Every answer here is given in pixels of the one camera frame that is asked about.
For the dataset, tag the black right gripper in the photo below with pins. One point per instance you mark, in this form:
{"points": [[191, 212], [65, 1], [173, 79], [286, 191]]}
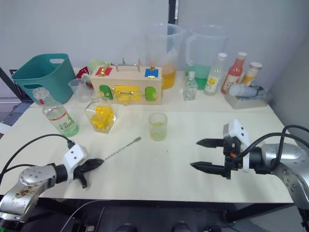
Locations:
{"points": [[233, 159]]}

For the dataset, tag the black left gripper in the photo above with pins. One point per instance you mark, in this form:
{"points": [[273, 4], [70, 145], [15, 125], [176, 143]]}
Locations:
{"points": [[83, 177]]}

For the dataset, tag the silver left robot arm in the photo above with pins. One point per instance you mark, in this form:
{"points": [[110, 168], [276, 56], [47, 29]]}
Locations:
{"points": [[29, 183]]}

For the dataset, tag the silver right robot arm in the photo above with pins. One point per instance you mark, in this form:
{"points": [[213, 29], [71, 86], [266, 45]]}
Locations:
{"points": [[287, 159]]}

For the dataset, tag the long twisted metal spoon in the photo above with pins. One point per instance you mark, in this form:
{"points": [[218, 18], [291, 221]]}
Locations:
{"points": [[123, 148]]}

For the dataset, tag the square yellow-liquid glass bottle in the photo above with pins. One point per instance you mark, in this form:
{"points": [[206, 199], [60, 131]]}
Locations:
{"points": [[102, 117]]}

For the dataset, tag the clear green-label juice bottle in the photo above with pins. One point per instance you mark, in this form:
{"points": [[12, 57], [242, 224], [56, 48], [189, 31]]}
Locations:
{"points": [[60, 118]]}

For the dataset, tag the clear drinking glass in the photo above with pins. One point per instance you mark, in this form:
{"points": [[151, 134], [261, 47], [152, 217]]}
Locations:
{"points": [[158, 128]]}

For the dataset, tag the small empty square bottle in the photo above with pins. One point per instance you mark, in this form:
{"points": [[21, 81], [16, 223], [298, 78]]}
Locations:
{"points": [[190, 88]]}

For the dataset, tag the clear yellow-flower label bottle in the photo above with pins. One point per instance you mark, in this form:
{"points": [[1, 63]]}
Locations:
{"points": [[213, 77]]}

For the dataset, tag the red juice bottle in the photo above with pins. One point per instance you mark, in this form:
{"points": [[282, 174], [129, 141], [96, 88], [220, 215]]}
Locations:
{"points": [[233, 75]]}

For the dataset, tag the orange juice bottle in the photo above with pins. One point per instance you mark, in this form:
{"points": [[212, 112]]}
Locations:
{"points": [[251, 75]]}

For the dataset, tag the clear pitcher green liquid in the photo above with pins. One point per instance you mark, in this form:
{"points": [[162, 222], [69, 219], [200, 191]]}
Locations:
{"points": [[205, 62]]}

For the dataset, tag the clear pitcher orange liquid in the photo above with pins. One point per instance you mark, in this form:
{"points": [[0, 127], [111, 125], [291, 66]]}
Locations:
{"points": [[166, 60]]}

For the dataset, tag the grey rectangular tray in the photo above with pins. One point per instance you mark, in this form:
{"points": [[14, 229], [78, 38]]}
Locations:
{"points": [[246, 102]]}

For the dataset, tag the rolled grey white cloth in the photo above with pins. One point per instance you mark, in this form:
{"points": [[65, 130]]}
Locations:
{"points": [[246, 90]]}

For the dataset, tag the small clear plastic cup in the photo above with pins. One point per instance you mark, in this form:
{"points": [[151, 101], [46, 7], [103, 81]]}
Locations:
{"points": [[80, 90]]}

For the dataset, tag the wooden latch lock box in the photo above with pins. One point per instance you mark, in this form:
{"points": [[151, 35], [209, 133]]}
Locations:
{"points": [[130, 83]]}

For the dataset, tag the red packet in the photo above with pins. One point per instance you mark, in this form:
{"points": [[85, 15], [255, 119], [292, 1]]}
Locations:
{"points": [[82, 72]]}

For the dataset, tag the teal plastic basket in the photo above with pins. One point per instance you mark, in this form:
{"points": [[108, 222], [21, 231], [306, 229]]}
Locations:
{"points": [[48, 77]]}

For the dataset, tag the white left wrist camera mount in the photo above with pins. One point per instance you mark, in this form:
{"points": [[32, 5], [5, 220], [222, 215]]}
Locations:
{"points": [[73, 154]]}

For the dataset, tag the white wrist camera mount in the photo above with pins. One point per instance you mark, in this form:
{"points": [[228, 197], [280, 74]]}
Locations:
{"points": [[237, 131], [73, 154]]}

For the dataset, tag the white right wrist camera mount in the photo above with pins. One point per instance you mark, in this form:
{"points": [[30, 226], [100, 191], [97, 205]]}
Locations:
{"points": [[237, 131]]}

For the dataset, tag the dark vertical wall strip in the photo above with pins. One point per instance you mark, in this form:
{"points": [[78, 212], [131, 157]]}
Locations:
{"points": [[173, 10]]}

